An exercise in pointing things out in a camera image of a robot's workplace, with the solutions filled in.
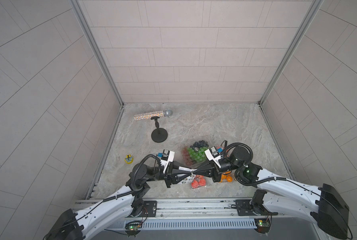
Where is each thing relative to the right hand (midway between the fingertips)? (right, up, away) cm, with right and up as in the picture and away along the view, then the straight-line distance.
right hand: (198, 176), depth 59 cm
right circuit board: (+31, -27, +9) cm, 42 cm away
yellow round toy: (-39, -2, +28) cm, 48 cm away
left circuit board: (-28, -25, +5) cm, 38 cm away
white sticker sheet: (-3, -2, +2) cm, 4 cm away
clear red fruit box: (+2, -10, +18) cm, 21 cm away
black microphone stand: (-23, +11, +38) cm, 46 cm away
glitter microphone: (-15, +25, +22) cm, 37 cm away
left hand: (-4, 0, +1) cm, 4 cm away
